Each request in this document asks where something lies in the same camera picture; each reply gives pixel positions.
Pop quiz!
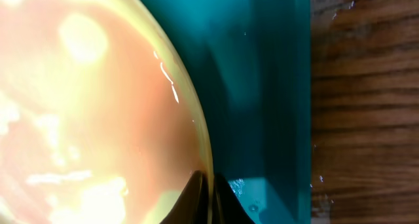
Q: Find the teal plastic serving tray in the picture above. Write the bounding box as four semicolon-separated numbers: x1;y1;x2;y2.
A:
141;0;311;223

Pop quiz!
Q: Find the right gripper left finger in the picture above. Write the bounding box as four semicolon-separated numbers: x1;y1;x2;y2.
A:
160;171;209;224

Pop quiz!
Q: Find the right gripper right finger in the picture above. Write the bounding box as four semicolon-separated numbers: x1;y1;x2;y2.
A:
212;174;255;224

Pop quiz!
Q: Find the yellow-green plate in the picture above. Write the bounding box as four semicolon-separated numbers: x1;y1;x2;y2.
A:
1;0;213;223

